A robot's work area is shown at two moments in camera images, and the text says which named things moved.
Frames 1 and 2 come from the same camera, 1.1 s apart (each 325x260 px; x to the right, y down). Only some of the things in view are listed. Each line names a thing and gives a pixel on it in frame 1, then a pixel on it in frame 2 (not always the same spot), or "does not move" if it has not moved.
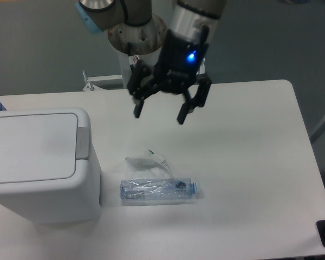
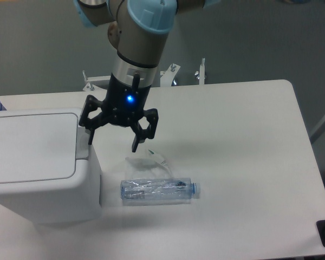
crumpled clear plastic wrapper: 150,167 does not move
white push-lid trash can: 41,167 does not move
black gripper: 179,64 -> 124,101
